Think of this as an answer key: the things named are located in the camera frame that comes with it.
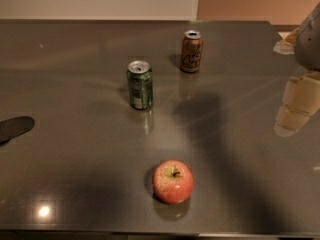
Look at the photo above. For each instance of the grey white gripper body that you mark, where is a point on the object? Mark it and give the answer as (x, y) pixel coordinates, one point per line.
(308, 48)

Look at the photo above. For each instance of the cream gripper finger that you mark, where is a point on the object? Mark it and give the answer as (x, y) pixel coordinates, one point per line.
(300, 101)
(286, 45)

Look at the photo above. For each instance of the green soda can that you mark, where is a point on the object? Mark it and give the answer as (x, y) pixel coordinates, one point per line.
(140, 84)

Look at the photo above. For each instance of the brown soda can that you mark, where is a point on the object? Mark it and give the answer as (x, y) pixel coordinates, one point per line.
(192, 45)

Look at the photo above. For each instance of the red apple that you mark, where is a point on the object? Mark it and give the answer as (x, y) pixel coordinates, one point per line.
(172, 182)

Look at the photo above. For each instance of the dark oval object at edge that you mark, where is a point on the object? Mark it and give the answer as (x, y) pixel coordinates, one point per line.
(14, 127)

